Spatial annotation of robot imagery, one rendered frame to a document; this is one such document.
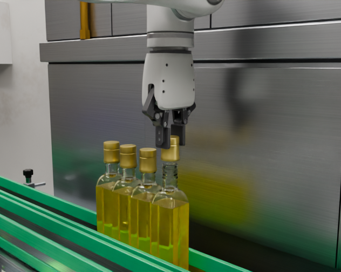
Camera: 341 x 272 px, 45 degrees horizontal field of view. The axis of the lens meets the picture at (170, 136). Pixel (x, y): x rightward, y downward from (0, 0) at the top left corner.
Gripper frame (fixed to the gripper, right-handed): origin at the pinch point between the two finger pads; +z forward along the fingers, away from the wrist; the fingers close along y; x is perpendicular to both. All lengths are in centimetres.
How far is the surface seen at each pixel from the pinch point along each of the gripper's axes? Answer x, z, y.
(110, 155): -16.3, 5.8, 0.7
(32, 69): -290, -10, -140
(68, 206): -39.7, 23.8, -4.0
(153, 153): -4.4, 3.8, 0.1
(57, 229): -30.3, 24.7, 5.6
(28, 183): -64, 23, -6
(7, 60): -306, -18, -126
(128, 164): -10.6, 6.9, 1.1
